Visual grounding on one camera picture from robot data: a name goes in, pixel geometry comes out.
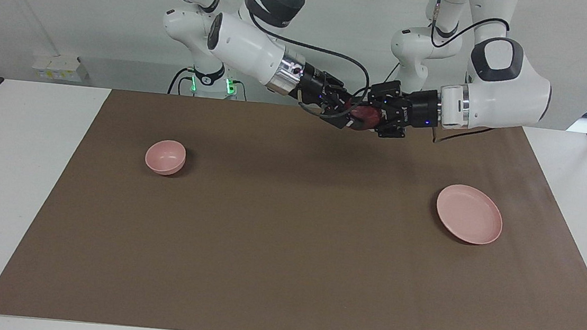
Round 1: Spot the pink plate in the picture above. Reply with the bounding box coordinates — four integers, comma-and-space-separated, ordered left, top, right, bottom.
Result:
433, 183, 507, 247

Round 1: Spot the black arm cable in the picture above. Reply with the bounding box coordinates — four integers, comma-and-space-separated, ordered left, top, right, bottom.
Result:
145, 0, 378, 124
417, 0, 513, 150

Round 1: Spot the pink bowl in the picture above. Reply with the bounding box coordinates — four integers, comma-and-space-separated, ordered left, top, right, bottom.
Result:
143, 138, 188, 178

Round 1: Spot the dark red apple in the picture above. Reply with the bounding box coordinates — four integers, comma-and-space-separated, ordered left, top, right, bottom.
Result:
346, 101, 385, 135

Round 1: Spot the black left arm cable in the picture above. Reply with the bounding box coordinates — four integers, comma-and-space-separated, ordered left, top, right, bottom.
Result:
417, 0, 513, 150

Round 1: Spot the brown table mat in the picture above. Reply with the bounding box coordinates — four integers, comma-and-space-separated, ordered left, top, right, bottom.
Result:
0, 78, 587, 330

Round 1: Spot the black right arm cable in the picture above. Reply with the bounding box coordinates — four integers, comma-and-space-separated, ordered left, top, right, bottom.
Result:
145, 0, 378, 124

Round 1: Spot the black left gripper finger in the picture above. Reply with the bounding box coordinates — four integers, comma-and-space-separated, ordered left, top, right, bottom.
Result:
374, 120, 408, 142
367, 78, 403, 105

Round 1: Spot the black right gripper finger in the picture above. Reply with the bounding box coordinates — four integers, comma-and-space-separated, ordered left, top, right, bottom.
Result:
326, 77, 360, 105
317, 103, 358, 132

